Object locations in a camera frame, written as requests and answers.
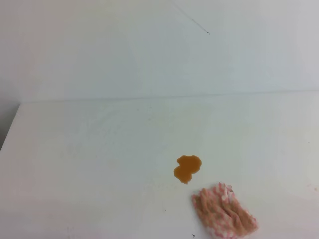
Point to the brown coffee stain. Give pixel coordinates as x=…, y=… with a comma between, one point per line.
x=188, y=165

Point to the pink white checked rag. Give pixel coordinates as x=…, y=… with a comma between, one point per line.
x=221, y=214

